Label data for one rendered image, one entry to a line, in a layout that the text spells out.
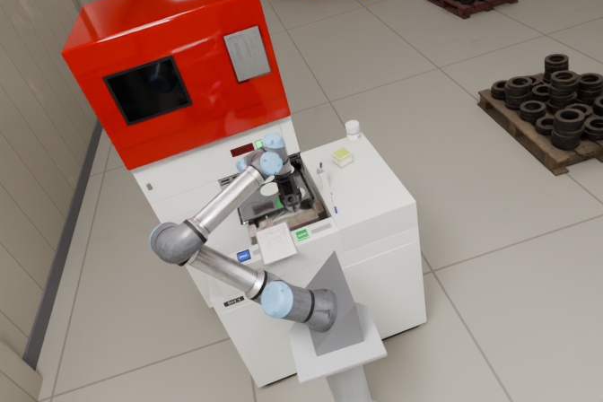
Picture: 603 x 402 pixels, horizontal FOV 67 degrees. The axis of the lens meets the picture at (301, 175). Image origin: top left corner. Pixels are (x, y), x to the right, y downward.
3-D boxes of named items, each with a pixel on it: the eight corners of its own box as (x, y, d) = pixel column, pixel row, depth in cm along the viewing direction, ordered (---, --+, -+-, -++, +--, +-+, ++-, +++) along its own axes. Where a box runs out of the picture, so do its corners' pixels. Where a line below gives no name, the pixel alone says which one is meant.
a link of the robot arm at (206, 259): (284, 318, 163) (147, 253, 141) (268, 307, 176) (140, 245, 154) (300, 288, 166) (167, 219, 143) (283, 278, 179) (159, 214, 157)
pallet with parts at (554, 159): (556, 79, 413) (563, 36, 388) (665, 143, 322) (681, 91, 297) (472, 106, 409) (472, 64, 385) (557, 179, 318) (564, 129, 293)
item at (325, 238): (221, 281, 202) (210, 260, 193) (337, 239, 206) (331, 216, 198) (223, 297, 194) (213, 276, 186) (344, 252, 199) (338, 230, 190)
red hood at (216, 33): (132, 104, 273) (82, 4, 237) (261, 62, 280) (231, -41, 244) (127, 172, 213) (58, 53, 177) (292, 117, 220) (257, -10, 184)
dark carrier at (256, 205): (232, 182, 245) (232, 181, 245) (292, 161, 248) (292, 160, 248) (243, 222, 218) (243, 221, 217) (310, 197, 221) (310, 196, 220)
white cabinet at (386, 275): (242, 304, 293) (197, 213, 243) (381, 253, 301) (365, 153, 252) (262, 397, 242) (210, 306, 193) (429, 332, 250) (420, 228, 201)
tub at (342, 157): (333, 163, 226) (330, 152, 222) (345, 157, 228) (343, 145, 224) (341, 170, 221) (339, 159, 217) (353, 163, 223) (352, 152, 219)
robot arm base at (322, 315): (341, 319, 154) (317, 314, 150) (316, 340, 163) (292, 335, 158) (334, 281, 165) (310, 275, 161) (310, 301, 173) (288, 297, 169)
